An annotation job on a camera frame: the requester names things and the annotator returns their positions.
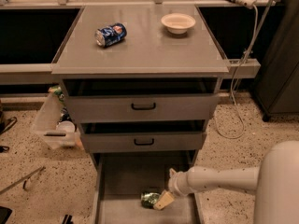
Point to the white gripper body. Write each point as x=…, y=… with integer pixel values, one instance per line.
x=176, y=183

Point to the green crushed can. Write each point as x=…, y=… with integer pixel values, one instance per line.
x=149, y=199

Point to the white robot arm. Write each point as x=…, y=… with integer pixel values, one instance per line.
x=275, y=184

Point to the bottom grey drawer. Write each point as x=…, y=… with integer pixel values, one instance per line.
x=123, y=177

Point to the grey drawer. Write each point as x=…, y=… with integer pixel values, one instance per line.
x=123, y=177
x=140, y=99
x=109, y=137

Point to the top grey drawer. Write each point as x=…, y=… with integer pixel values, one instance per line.
x=140, y=99

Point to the middle grey drawer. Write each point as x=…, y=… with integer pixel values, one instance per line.
x=109, y=137

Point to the grey drawer cabinet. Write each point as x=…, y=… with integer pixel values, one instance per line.
x=148, y=51

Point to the blue soda can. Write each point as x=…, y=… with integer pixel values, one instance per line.
x=110, y=35

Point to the white cup in bin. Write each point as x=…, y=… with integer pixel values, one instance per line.
x=66, y=126

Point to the metal rod on floor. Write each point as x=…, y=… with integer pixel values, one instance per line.
x=11, y=186

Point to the clear plastic bin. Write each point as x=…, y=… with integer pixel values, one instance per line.
x=51, y=113

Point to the dark cabinet at right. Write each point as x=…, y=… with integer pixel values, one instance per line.
x=276, y=88

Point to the white bowl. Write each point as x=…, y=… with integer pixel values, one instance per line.
x=177, y=23

